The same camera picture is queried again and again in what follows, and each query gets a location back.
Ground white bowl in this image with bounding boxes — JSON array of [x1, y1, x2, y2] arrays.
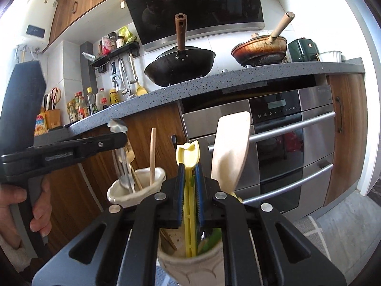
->
[[316, 50, 343, 63]]

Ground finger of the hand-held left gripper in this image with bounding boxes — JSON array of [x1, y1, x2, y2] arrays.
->
[[73, 131, 129, 164]]

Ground green packet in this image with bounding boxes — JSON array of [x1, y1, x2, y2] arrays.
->
[[118, 25, 138, 44]]

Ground pale wooden spatula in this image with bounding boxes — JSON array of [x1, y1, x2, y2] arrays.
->
[[211, 111, 251, 197]]

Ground brown frying pan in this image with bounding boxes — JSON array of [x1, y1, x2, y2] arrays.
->
[[231, 11, 296, 67]]

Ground green plastic utensil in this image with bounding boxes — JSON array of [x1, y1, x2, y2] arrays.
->
[[196, 228, 222, 255]]

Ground black range hood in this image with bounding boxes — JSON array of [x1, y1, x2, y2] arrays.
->
[[117, 0, 265, 53]]

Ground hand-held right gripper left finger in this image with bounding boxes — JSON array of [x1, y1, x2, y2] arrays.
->
[[54, 164, 185, 286]]

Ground hanging dark-handled kitchen tool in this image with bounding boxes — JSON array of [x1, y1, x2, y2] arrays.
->
[[111, 62, 121, 94]]

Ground hanging yellow spoon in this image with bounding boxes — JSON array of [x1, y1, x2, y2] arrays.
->
[[135, 79, 148, 96]]

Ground gold fork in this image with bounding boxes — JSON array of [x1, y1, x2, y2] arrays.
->
[[125, 139, 140, 173]]

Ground wooden knife block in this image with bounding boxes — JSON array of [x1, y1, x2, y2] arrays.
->
[[44, 94, 63, 130]]

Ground grey plaid cloth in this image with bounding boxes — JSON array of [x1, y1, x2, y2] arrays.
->
[[31, 189, 381, 286]]

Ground hanging steel ladle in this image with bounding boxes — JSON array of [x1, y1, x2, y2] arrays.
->
[[118, 59, 130, 96], [129, 53, 139, 84]]

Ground green air fryer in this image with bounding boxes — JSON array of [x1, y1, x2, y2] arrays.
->
[[287, 37, 320, 64]]

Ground row of condiment bottles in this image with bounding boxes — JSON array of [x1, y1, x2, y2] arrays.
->
[[66, 87, 120, 123]]

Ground white ceramic floral utensil holder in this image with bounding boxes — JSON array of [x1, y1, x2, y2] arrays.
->
[[106, 167, 227, 286]]

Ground wooden chopstick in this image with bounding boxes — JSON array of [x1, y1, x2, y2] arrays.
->
[[150, 128, 157, 185], [131, 164, 144, 190]]

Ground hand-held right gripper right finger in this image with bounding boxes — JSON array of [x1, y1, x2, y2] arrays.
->
[[194, 164, 347, 286]]

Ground silver spoon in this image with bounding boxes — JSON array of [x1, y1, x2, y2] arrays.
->
[[106, 118, 136, 193]]

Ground black wok with wooden handle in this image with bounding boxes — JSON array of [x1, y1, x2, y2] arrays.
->
[[144, 13, 216, 87]]

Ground stainless steel oven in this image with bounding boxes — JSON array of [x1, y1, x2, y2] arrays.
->
[[181, 85, 336, 224]]

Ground person's left hand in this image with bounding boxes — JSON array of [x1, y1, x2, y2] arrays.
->
[[0, 179, 52, 245]]

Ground orange snack packet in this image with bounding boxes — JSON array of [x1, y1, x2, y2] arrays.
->
[[34, 112, 48, 137]]

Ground black wall shelf rack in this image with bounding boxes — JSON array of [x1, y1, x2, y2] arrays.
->
[[89, 42, 141, 73]]

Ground white water heater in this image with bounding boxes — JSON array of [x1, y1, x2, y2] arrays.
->
[[15, 0, 58, 54]]

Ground wooden base cabinets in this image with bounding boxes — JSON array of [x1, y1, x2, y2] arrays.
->
[[30, 73, 368, 260]]

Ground yellow plastic utensil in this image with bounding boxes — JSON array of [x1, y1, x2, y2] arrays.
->
[[175, 142, 201, 258]]

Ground silver fork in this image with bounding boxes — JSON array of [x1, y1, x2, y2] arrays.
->
[[112, 150, 127, 187]]

